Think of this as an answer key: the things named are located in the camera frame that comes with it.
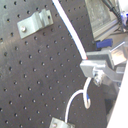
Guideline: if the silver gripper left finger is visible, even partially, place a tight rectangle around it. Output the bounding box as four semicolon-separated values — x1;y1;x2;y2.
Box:
80;60;115;86

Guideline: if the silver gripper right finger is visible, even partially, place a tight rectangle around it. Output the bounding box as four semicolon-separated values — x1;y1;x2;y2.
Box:
87;41;128;69

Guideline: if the white cable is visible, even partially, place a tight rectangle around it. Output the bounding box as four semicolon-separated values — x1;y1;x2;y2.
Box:
51;0;92;122

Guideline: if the blue clamp block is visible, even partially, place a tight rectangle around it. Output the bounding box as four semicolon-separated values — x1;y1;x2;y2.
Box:
96;39;113;49

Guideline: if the black perforated breadboard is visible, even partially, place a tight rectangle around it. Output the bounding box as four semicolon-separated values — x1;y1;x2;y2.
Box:
0;0;107;128

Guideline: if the aluminium frame profile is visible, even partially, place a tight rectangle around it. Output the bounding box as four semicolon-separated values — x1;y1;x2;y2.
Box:
85;0;123;40

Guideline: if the black cable bundle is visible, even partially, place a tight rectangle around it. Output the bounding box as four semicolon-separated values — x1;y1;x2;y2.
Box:
101;0;128;26

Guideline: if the metal cable clip lower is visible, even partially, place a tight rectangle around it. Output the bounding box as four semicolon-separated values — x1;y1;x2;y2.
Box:
49;117;75;128

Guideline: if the metal cable clip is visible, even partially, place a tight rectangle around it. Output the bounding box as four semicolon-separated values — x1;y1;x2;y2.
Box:
17;9;53;38
49;117;75;128

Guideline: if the metal cable clip upper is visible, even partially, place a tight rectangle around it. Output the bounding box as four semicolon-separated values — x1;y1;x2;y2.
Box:
17;9;53;38

